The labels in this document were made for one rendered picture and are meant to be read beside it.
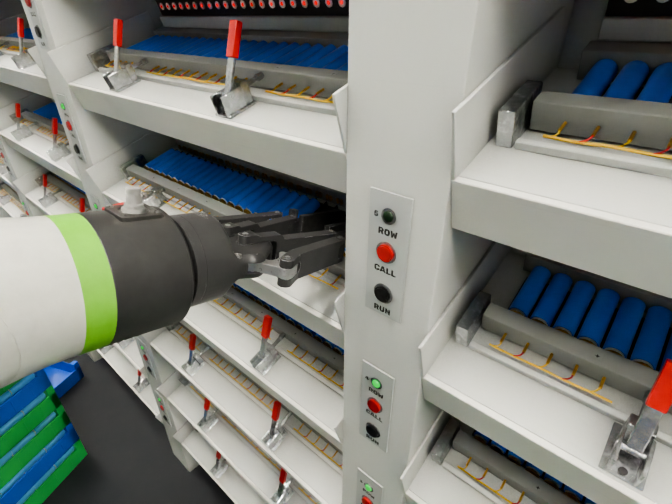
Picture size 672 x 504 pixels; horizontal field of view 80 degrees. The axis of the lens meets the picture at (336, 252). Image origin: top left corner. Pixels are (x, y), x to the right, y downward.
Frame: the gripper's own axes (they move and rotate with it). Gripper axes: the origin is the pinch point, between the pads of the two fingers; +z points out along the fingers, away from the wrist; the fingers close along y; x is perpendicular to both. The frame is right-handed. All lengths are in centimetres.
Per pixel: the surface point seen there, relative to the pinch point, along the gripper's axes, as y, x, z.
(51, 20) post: 54, -19, -10
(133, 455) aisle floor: 72, 101, 9
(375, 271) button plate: -10.4, -0.2, -6.4
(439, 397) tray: -18.0, 10.7, -3.0
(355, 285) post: -8.0, 2.4, -5.6
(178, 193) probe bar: 32.7, 4.1, -0.3
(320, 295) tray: -1.1, 7.6, -1.9
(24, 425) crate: 80, 78, -16
